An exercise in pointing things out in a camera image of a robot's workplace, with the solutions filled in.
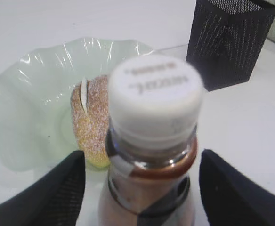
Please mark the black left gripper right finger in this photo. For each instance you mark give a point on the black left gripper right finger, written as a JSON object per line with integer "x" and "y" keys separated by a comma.
{"x": 231, "y": 199}

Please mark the green wavy glass plate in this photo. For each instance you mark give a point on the green wavy glass plate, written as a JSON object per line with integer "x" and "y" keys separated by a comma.
{"x": 35, "y": 111}

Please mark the brown Nescafe coffee bottle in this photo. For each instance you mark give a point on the brown Nescafe coffee bottle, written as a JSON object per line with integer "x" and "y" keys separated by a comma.
{"x": 154, "y": 104}

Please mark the sugar coated bread roll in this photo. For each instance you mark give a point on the sugar coated bread roll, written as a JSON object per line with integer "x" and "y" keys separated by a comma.
{"x": 90, "y": 119}

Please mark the black mesh pen holder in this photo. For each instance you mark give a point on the black mesh pen holder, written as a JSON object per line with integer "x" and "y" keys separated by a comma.
{"x": 226, "y": 39}

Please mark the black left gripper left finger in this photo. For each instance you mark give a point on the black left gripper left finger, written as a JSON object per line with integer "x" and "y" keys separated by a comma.
{"x": 54, "y": 200}

